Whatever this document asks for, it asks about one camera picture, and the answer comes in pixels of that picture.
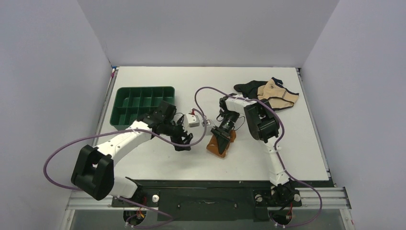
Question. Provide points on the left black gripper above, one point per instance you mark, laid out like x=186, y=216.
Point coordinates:
x=183, y=133

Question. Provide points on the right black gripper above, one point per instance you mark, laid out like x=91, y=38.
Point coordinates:
x=220, y=132

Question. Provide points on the brown underwear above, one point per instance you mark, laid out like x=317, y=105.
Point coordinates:
x=213, y=147

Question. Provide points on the green compartment tray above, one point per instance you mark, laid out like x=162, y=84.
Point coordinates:
x=130, y=102

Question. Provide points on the beige underwear with dark trim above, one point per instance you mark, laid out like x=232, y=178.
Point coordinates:
x=277, y=95

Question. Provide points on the black patterned underwear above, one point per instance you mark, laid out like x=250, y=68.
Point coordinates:
x=249, y=90

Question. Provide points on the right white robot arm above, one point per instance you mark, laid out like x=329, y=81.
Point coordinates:
x=262, y=126

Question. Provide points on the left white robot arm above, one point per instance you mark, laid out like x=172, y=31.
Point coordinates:
x=94, y=169

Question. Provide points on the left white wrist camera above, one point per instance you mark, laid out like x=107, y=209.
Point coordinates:
x=191, y=121

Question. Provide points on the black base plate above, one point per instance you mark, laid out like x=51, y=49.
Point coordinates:
x=187, y=200

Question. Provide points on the aluminium frame rail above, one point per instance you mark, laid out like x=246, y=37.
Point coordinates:
x=332, y=198

